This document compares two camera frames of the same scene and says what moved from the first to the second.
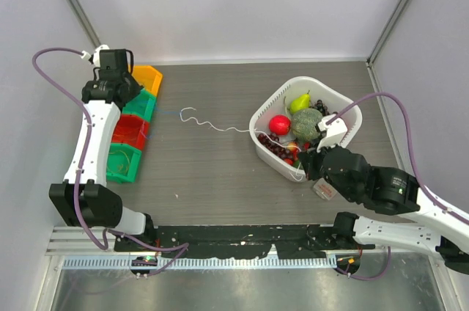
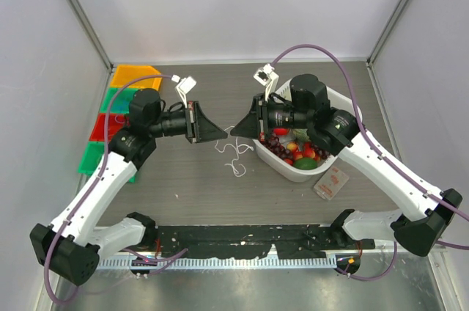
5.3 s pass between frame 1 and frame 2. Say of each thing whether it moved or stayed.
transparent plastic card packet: stayed
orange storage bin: stayed
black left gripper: moved
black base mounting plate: stayed
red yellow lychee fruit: stayed
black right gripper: moved
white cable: moved
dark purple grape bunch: stayed
